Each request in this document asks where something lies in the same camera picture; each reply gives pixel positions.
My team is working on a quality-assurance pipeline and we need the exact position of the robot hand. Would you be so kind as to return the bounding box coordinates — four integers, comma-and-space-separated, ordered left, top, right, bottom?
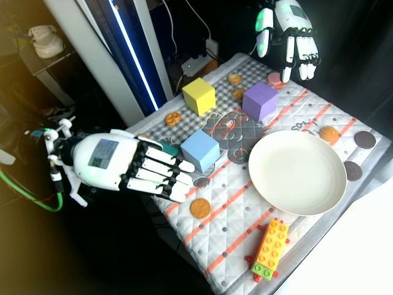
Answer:
254, 0, 322, 84
72, 128, 197, 203

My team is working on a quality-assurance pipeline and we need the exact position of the purple foam cube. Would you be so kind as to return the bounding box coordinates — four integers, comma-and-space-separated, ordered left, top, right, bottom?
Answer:
241, 81, 279, 123

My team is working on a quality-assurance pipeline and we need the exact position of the blue foam cube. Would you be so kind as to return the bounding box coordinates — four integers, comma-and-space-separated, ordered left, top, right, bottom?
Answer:
179, 128, 221, 175

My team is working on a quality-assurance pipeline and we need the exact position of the yellow foam cube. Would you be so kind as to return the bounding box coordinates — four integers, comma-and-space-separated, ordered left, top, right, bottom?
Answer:
181, 77, 217, 117

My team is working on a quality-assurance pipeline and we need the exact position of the cream round plate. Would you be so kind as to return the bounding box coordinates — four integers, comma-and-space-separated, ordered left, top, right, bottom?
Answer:
247, 130, 348, 218

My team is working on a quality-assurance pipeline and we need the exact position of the pink sandwich cookie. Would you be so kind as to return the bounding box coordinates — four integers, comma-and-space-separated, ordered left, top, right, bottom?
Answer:
266, 72, 285, 86

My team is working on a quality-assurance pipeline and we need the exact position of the black and white shoe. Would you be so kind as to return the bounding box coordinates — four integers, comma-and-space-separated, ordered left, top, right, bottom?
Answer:
42, 104, 77, 122

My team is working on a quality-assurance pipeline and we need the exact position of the teal rectangular block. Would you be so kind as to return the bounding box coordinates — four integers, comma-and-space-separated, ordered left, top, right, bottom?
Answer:
158, 141, 180, 158

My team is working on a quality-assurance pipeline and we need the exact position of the pretzel shaped cookie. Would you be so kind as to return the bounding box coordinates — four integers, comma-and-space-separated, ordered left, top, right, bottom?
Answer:
165, 112, 182, 127

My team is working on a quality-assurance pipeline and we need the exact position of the white plug adapter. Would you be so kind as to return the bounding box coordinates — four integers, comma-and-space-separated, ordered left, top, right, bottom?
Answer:
204, 38, 219, 58

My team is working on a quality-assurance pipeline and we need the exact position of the grey metal shelf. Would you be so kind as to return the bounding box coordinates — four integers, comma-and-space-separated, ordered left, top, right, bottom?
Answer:
18, 45, 77, 105

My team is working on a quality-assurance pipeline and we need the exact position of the white column with blue light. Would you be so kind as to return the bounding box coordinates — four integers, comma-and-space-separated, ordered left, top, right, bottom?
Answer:
42, 0, 175, 127

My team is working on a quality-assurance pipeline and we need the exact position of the round tan biscuit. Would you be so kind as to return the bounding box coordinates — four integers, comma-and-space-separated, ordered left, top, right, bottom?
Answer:
189, 198, 212, 219

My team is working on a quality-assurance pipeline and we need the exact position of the white power strip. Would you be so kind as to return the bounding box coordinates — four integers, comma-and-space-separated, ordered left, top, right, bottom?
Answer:
181, 57, 212, 77

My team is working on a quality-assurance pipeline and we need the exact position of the orange swirl cookie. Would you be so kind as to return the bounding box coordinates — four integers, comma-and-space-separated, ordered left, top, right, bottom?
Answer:
318, 125, 340, 143

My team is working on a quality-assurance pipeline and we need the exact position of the white lumpy object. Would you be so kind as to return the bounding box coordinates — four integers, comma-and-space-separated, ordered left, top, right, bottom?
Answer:
29, 25, 65, 59

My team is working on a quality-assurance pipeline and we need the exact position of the grey quilt with printed bear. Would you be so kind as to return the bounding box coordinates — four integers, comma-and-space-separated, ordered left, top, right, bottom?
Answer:
125, 52, 386, 295

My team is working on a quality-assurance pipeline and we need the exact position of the chocolate sandwich cookie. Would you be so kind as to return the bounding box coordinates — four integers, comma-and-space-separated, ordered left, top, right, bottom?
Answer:
343, 160, 364, 182
354, 131, 376, 150

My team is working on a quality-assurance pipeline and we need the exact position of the orange and green toy brick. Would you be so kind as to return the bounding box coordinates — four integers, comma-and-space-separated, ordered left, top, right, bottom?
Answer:
244, 218, 292, 283

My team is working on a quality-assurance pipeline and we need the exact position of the green cable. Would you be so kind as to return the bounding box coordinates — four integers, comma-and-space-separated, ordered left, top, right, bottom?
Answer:
0, 167, 64, 213

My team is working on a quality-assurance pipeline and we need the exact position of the white cable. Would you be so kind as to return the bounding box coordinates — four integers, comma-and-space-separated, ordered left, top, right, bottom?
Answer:
161, 0, 179, 55
185, 0, 213, 41

